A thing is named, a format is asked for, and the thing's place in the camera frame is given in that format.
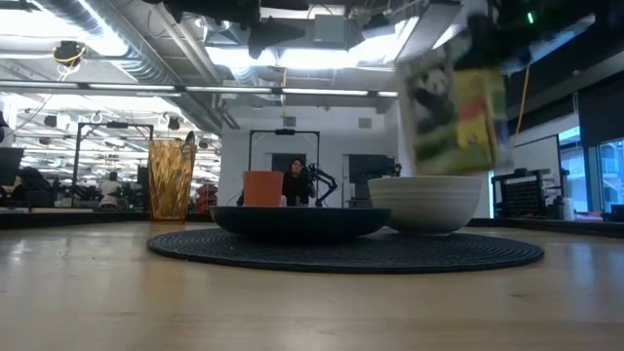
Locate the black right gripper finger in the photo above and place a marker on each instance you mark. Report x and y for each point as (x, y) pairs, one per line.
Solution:
(480, 44)

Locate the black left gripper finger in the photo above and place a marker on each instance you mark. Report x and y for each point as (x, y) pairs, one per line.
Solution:
(261, 49)
(275, 31)

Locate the panda cereal box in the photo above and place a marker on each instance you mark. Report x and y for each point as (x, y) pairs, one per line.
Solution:
(448, 127)

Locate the orange plastic cup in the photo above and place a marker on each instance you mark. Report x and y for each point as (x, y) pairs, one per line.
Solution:
(263, 189)

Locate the amber faceted plastic tumbler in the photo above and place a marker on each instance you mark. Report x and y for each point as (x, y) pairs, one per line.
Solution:
(170, 180)

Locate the black background robot arm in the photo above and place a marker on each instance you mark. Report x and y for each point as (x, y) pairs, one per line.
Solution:
(325, 181)

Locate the grey ceiling box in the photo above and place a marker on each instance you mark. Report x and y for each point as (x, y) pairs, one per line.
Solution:
(330, 30)

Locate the long ceiling light bar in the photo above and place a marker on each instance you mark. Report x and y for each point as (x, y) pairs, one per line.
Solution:
(219, 89)

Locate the seated person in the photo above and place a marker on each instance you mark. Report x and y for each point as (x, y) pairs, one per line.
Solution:
(297, 187)

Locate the black ceiling device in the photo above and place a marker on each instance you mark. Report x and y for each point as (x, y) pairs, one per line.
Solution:
(68, 51)

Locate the black perforated rack cart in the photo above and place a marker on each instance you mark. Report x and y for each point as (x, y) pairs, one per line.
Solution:
(524, 195)

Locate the black equipment cabinet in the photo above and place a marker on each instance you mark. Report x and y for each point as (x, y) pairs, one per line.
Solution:
(373, 173)

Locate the white ribbed bowl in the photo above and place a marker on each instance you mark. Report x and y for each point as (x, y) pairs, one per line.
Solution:
(426, 205)

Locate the dark green plate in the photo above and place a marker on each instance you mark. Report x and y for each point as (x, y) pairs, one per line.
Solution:
(300, 222)

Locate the round dark woven placemat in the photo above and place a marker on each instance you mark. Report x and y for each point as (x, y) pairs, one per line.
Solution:
(341, 258)

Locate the dark monitor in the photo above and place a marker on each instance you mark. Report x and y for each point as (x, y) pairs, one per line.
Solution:
(11, 166)

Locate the black gantry frame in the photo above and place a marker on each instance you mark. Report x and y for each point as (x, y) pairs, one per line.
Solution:
(284, 131)
(117, 125)

